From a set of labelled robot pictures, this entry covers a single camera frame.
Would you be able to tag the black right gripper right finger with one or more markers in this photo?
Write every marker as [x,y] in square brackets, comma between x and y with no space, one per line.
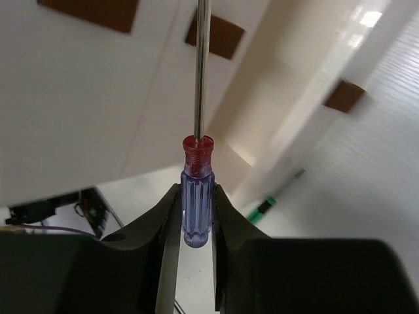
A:
[255,273]

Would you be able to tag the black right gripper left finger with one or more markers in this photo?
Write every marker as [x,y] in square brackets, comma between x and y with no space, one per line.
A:
[132,270]

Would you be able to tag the blue handled screwdriver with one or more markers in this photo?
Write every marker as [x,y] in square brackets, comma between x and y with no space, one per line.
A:
[197,178]

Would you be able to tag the white drawer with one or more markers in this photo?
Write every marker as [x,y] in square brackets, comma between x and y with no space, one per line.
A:
[297,52]

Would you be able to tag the slim green precision screwdriver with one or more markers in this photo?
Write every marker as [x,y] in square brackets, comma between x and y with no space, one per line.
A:
[272,199]

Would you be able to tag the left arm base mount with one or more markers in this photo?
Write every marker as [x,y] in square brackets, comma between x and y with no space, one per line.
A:
[82,212]

